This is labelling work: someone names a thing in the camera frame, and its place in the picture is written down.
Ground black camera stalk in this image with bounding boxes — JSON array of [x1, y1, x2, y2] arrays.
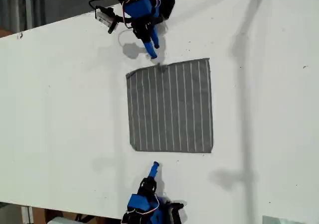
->
[[114, 14, 133, 27]]

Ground white plastic container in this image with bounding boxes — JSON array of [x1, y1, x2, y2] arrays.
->
[[48, 216, 78, 224]]

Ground white table leg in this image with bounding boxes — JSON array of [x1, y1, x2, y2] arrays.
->
[[21, 205, 34, 224]]

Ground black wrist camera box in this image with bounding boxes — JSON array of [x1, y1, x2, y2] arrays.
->
[[166, 201, 185, 219], [95, 6, 118, 34]]

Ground grey white-striped square towel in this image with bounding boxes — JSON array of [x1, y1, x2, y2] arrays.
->
[[125, 57, 214, 154]]

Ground thin white cable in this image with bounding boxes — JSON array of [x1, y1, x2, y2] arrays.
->
[[118, 29, 140, 48]]

